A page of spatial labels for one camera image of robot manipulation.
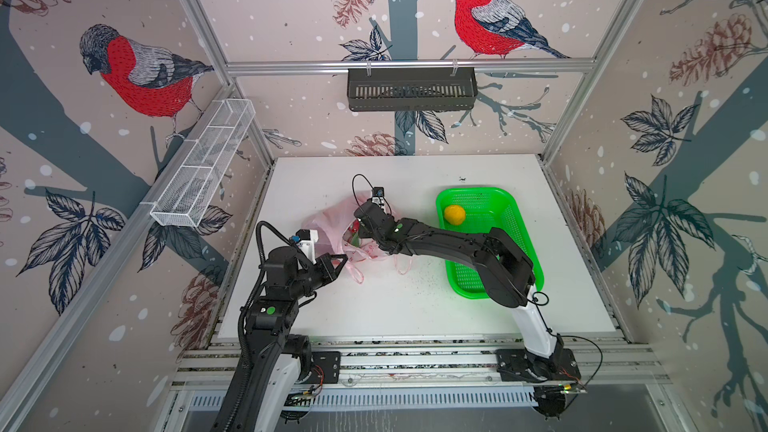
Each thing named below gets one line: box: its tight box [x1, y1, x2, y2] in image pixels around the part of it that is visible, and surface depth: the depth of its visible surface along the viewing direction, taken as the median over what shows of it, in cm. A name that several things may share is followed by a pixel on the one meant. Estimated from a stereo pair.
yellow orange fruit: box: [444, 205, 466, 226], surface depth 100 cm
